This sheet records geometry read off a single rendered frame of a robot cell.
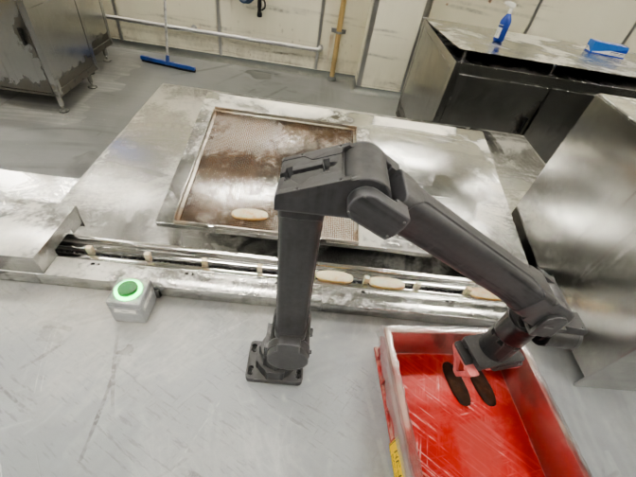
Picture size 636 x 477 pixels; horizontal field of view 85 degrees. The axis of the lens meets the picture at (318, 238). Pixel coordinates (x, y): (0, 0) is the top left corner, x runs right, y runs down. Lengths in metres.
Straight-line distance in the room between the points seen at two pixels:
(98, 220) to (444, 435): 1.02
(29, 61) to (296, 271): 3.16
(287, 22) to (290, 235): 4.04
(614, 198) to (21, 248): 1.32
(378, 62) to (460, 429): 3.79
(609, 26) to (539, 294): 4.83
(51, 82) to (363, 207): 3.25
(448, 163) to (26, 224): 1.22
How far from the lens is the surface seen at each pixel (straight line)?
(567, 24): 5.06
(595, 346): 1.02
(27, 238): 1.02
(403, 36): 4.18
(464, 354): 0.75
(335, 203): 0.38
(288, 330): 0.61
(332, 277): 0.90
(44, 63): 3.44
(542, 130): 2.89
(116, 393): 0.84
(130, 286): 0.85
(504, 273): 0.53
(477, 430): 0.88
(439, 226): 0.44
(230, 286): 0.87
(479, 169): 1.35
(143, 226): 1.10
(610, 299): 0.99
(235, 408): 0.78
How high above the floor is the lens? 1.56
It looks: 45 degrees down
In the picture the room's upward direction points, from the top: 11 degrees clockwise
